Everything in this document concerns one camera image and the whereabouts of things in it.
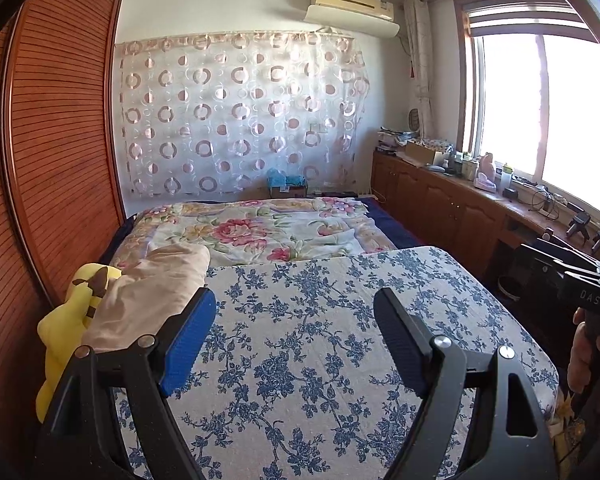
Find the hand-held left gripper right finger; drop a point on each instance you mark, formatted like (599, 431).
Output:
(405, 345)

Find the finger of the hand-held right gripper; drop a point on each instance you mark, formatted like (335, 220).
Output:
(555, 260)

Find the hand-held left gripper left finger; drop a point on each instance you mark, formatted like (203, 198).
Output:
(187, 340)

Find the beige printed t-shirt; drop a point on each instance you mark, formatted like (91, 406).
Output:
(145, 285)

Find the person's right hand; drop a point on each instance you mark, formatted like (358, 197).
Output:
(580, 355)

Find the black waste bin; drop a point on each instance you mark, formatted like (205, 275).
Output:
(510, 290)

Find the black charger box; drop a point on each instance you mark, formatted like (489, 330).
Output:
(510, 193)

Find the white bottle green cap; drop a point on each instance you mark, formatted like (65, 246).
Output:
(506, 175)

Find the blue floral cloth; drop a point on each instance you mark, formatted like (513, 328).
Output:
(305, 320)

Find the pink tissue pack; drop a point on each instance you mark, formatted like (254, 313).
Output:
(485, 183)

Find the pink figurine bottle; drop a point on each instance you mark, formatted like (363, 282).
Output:
(487, 165)

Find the pink floral blanket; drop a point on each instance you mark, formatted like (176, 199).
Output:
(240, 230)

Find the wooden sideboard cabinet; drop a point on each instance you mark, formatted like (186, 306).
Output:
(440, 205)

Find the yellow plush toy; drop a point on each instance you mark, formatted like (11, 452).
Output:
(60, 335)

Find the wooden framed window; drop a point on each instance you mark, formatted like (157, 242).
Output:
(510, 110)

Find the open cardboard box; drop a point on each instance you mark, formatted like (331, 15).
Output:
(420, 152)

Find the blue soft toy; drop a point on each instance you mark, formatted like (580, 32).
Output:
(279, 177)

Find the brown oval hand fan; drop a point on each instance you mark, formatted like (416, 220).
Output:
(414, 119)

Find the pile of papers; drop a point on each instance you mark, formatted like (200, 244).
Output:
(392, 137)

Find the circle-patterned sheer curtain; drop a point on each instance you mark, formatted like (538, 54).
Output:
(230, 110)

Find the white window curtain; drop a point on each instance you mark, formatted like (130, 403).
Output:
(420, 60)

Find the wooden slatted wardrobe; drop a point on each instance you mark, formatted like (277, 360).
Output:
(55, 110)

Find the white air deflector panel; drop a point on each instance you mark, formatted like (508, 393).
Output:
(350, 21)

